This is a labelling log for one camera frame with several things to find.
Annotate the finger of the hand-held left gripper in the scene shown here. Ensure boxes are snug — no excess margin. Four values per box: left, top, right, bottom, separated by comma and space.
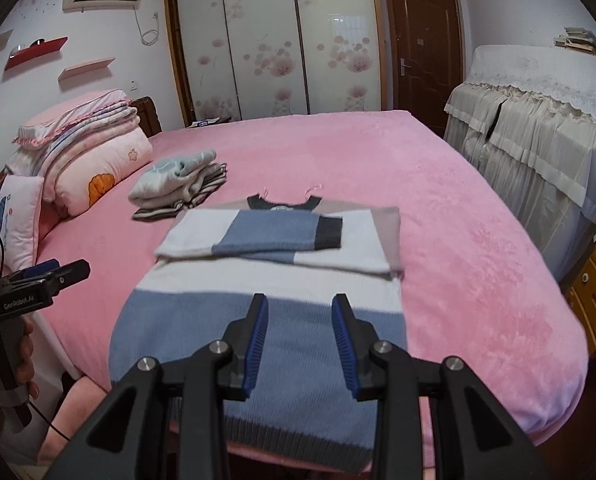
0, 259, 61, 283
43, 260, 91, 295

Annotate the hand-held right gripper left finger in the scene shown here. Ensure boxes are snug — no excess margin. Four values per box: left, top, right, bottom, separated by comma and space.
43, 292, 270, 480

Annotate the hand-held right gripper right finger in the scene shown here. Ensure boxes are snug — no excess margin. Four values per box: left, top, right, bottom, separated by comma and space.
331, 292, 554, 480

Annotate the colour-block striped knit sweater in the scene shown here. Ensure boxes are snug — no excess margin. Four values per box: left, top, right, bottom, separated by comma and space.
109, 192, 410, 473

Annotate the person's left hand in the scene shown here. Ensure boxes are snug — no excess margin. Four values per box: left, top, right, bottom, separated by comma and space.
18, 319, 36, 398

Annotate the white printed cushion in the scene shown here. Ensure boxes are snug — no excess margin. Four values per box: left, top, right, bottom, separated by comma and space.
0, 175, 46, 273

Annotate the folded striped garment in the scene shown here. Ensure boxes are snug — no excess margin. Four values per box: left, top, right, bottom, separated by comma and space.
132, 162, 229, 222

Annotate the folded floral print quilt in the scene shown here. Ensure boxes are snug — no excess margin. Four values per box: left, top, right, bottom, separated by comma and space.
5, 105, 155, 218

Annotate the grey diamond-pattern fleece garment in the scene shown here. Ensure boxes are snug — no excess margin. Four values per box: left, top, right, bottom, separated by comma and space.
128, 149, 219, 208

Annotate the pink ruffled pillow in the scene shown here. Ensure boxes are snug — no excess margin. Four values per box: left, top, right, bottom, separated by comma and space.
12, 89, 131, 150

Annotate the pink bed blanket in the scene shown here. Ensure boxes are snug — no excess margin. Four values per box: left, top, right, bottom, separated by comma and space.
35, 110, 591, 461

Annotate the brown wooden headboard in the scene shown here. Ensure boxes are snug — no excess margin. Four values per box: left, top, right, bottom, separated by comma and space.
130, 96, 164, 138

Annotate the cream pleated furniture cover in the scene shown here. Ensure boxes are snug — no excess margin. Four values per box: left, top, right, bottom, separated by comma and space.
443, 82, 596, 271

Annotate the brown wooden door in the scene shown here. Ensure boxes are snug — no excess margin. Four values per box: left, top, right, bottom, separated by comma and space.
382, 0, 466, 136

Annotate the floral sliding-door wardrobe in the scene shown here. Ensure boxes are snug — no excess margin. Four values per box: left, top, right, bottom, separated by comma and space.
163, 0, 383, 128

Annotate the white lace cover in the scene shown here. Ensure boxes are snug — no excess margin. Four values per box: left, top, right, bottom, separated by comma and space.
465, 44, 596, 146

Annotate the stack of books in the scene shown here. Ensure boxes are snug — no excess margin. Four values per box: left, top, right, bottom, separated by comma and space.
553, 26, 596, 58

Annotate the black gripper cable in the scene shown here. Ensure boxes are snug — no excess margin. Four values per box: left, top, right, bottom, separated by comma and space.
27, 399, 75, 443

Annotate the pink wall shelf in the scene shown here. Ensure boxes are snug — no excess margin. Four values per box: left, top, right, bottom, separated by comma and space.
58, 57, 116, 83

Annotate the red wall shelf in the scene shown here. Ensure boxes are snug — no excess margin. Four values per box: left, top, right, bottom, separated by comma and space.
4, 36, 69, 72

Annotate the white wall cable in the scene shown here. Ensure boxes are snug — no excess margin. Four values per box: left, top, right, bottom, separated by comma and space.
134, 7, 161, 46

